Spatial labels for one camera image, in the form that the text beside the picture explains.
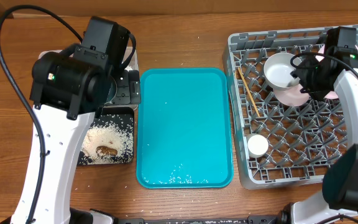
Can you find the teal serving tray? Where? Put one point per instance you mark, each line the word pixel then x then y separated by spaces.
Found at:
pixel 183 129

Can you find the white cup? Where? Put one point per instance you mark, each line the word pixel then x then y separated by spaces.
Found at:
pixel 257 145

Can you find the wooden chopstick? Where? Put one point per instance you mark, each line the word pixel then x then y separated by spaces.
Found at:
pixel 248 91

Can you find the grey bowl with food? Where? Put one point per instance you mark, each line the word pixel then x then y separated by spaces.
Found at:
pixel 277 71

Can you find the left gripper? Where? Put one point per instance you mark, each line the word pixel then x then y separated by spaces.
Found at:
pixel 128 88

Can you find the brown food scrap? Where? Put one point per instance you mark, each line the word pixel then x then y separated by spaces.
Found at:
pixel 106 151

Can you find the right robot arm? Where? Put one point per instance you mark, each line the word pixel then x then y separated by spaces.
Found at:
pixel 338 198

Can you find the black plastic tray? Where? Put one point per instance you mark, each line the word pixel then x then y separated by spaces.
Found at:
pixel 126 124

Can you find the spilled rice pile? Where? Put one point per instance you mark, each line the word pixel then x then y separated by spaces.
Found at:
pixel 107 143

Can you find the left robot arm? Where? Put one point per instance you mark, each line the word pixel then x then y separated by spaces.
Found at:
pixel 70 89

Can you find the pink bowl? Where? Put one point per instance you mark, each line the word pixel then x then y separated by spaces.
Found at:
pixel 292 96

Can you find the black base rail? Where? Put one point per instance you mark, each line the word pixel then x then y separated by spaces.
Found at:
pixel 251 219

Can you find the grey dishwasher rack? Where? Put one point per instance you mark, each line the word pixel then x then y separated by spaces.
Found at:
pixel 303 141

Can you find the clear plastic bin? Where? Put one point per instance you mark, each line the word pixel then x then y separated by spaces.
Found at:
pixel 133 65

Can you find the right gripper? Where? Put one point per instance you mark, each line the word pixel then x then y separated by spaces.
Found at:
pixel 317 93

